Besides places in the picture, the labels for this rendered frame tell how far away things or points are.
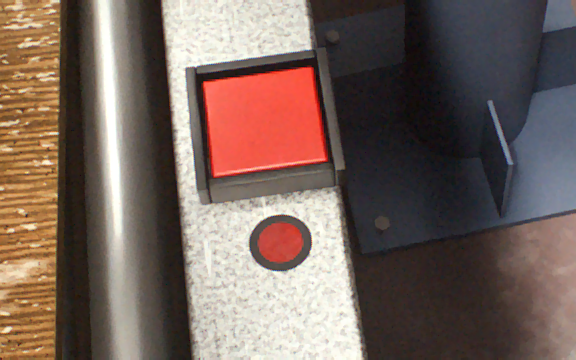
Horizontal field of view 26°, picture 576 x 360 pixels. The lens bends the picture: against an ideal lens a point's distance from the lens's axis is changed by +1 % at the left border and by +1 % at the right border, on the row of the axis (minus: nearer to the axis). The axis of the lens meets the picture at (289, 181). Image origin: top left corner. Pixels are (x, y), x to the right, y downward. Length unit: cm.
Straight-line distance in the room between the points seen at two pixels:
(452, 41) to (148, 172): 86
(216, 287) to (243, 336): 3
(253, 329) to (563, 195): 110
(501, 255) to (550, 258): 6
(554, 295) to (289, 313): 104
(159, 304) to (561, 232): 109
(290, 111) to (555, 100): 113
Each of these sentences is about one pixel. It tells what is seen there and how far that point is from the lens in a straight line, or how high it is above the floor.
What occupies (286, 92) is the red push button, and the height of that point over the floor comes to 93.
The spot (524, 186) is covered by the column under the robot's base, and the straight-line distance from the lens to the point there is 167.
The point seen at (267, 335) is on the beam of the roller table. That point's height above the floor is 91.
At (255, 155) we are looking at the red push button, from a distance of 63.
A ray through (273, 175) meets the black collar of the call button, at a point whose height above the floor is 93.
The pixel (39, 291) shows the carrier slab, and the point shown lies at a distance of 61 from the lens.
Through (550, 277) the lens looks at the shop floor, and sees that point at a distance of 163.
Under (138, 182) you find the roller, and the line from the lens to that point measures 64.
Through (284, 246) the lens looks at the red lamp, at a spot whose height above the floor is 92.
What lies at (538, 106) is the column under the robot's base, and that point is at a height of 1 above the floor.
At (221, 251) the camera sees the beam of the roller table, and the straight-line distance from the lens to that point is 62.
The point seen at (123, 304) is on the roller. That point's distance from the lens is 61.
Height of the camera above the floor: 147
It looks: 60 degrees down
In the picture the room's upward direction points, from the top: 9 degrees counter-clockwise
